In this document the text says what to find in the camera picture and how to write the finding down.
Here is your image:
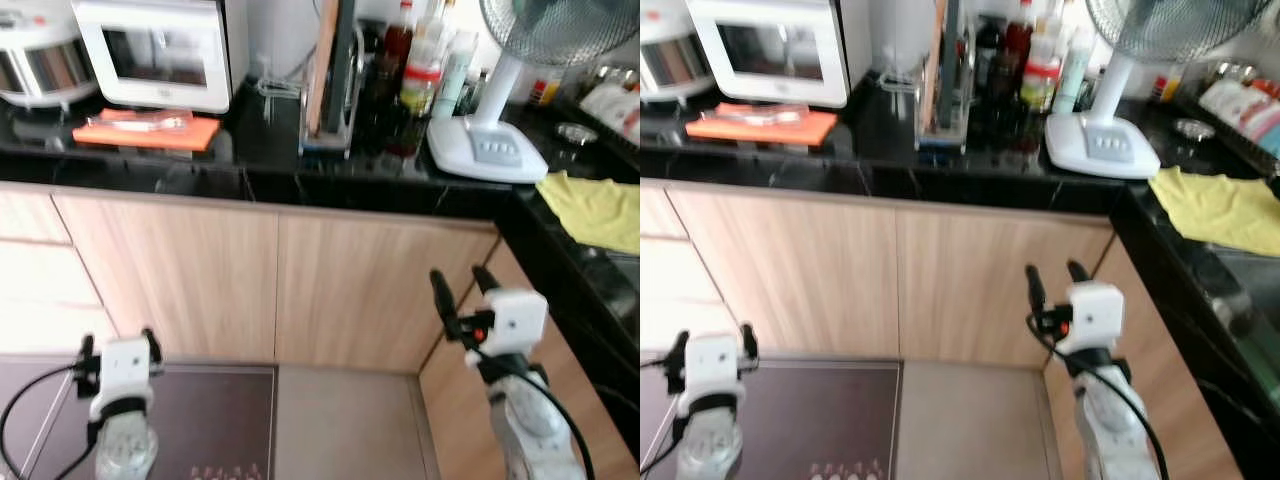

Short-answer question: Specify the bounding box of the light wood drawer front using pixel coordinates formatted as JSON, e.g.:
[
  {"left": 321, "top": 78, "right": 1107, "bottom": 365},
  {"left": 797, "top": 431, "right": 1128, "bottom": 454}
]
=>
[
  {"left": 0, "top": 185, "right": 76, "bottom": 246},
  {"left": 640, "top": 238, "right": 736, "bottom": 356},
  {"left": 640, "top": 180, "right": 691, "bottom": 241},
  {"left": 0, "top": 240, "right": 116, "bottom": 356}
]

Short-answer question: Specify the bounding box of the light wood cabinet door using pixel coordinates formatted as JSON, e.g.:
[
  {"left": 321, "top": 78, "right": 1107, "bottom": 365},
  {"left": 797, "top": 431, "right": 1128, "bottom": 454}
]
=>
[
  {"left": 418, "top": 240, "right": 641, "bottom": 480},
  {"left": 1040, "top": 228, "right": 1246, "bottom": 480},
  {"left": 895, "top": 205, "right": 1116, "bottom": 369},
  {"left": 52, "top": 192, "right": 281, "bottom": 366},
  {"left": 275, "top": 208, "right": 501, "bottom": 376},
  {"left": 665, "top": 187, "right": 901, "bottom": 361}
]

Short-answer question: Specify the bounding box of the dark floor mat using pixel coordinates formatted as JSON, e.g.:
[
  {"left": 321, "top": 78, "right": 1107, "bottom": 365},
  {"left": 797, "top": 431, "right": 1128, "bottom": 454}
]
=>
[
  {"left": 0, "top": 355, "right": 276, "bottom": 480},
  {"left": 640, "top": 355, "right": 903, "bottom": 480}
]

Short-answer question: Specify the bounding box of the white table fan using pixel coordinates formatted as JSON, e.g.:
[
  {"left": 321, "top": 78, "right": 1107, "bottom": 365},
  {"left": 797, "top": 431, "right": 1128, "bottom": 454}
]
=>
[
  {"left": 427, "top": 0, "right": 641, "bottom": 184},
  {"left": 1045, "top": 0, "right": 1280, "bottom": 181}
]

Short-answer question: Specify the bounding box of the yellow cloth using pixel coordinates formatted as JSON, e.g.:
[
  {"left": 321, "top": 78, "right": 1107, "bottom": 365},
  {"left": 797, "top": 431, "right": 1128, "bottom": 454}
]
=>
[
  {"left": 1148, "top": 165, "right": 1280, "bottom": 258},
  {"left": 535, "top": 170, "right": 641, "bottom": 256}
]

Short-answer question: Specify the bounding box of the stainless steel sink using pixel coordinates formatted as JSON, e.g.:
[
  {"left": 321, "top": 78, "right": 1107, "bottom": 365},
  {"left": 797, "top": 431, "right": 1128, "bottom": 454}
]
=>
[{"left": 1195, "top": 245, "right": 1280, "bottom": 401}]

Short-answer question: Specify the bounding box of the steel cutting board rack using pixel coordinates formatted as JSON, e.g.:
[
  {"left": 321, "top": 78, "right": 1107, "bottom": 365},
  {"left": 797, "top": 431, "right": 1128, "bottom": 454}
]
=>
[
  {"left": 298, "top": 95, "right": 363, "bottom": 159},
  {"left": 913, "top": 92, "right": 976, "bottom": 154}
]

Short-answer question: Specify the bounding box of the clear bottle red label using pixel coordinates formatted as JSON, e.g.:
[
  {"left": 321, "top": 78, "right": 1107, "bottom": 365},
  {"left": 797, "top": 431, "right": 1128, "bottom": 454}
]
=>
[
  {"left": 400, "top": 15, "right": 446, "bottom": 119},
  {"left": 1020, "top": 15, "right": 1063, "bottom": 113}
]

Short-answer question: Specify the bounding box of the dark sauce bottle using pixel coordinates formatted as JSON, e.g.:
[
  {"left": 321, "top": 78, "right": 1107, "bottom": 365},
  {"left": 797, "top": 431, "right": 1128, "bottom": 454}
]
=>
[
  {"left": 358, "top": 20, "right": 393, "bottom": 151},
  {"left": 975, "top": 15, "right": 1006, "bottom": 146}
]

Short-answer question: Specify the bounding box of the pale green bottle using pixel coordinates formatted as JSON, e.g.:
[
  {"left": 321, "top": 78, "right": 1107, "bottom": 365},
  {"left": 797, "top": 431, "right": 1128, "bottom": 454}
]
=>
[
  {"left": 433, "top": 30, "right": 479, "bottom": 121},
  {"left": 1052, "top": 25, "right": 1096, "bottom": 114}
]

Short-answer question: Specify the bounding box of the orange cutting board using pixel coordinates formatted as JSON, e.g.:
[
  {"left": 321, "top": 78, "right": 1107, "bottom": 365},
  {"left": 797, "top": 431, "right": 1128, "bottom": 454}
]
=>
[
  {"left": 685, "top": 103, "right": 839, "bottom": 147},
  {"left": 72, "top": 108, "right": 223, "bottom": 153}
]

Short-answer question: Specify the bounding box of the white printed packet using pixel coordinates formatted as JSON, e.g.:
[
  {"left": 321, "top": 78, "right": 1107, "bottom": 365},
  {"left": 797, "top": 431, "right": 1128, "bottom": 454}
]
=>
[
  {"left": 582, "top": 82, "right": 633, "bottom": 123},
  {"left": 1200, "top": 78, "right": 1263, "bottom": 126}
]

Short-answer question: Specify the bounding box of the clear plastic wrapper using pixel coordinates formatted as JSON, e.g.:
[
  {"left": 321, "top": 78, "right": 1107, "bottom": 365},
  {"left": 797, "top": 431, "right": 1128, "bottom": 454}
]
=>
[
  {"left": 85, "top": 108, "right": 193, "bottom": 131},
  {"left": 715, "top": 102, "right": 806, "bottom": 123}
]

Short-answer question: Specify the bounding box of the wooden cutting board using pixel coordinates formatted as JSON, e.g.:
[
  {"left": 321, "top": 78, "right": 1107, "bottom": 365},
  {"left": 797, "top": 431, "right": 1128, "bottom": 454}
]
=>
[
  {"left": 920, "top": 0, "right": 949, "bottom": 131},
  {"left": 303, "top": 0, "right": 339, "bottom": 136}
]

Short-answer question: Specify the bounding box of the black cutting board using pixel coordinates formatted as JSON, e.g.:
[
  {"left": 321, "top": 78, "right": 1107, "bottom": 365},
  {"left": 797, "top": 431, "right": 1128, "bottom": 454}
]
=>
[
  {"left": 330, "top": 0, "right": 359, "bottom": 136},
  {"left": 942, "top": 0, "right": 969, "bottom": 131}
]

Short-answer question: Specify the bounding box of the red-brown sauce bottle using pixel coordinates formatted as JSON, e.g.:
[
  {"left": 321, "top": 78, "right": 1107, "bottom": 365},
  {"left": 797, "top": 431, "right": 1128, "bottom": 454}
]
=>
[
  {"left": 385, "top": 0, "right": 419, "bottom": 101},
  {"left": 1003, "top": 0, "right": 1036, "bottom": 96}
]

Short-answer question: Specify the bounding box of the white microwave oven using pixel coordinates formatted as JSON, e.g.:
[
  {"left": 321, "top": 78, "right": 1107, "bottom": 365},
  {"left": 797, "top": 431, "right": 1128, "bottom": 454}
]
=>
[
  {"left": 72, "top": 0, "right": 249, "bottom": 116},
  {"left": 687, "top": 0, "right": 869, "bottom": 109}
]

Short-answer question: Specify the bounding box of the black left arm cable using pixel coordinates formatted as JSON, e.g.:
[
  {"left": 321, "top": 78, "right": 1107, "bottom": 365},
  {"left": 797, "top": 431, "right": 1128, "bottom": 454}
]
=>
[
  {"left": 640, "top": 355, "right": 691, "bottom": 476},
  {"left": 0, "top": 362, "right": 101, "bottom": 480}
]

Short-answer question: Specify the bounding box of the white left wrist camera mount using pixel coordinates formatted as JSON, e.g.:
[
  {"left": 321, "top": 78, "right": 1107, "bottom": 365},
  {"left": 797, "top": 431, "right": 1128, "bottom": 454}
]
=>
[
  {"left": 88, "top": 338, "right": 156, "bottom": 421},
  {"left": 680, "top": 335, "right": 746, "bottom": 419}
]

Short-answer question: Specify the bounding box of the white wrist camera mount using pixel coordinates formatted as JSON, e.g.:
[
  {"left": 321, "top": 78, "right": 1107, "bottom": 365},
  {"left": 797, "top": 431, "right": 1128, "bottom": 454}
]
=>
[
  {"left": 1055, "top": 282, "right": 1126, "bottom": 359},
  {"left": 88, "top": 338, "right": 156, "bottom": 421},
  {"left": 465, "top": 290, "right": 549, "bottom": 369},
  {"left": 680, "top": 335, "right": 746, "bottom": 419}
]

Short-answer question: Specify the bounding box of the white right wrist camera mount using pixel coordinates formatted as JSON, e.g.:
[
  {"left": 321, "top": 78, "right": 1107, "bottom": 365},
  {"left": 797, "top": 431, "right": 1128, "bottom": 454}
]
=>
[
  {"left": 465, "top": 290, "right": 549, "bottom": 369},
  {"left": 1055, "top": 282, "right": 1126, "bottom": 359}
]

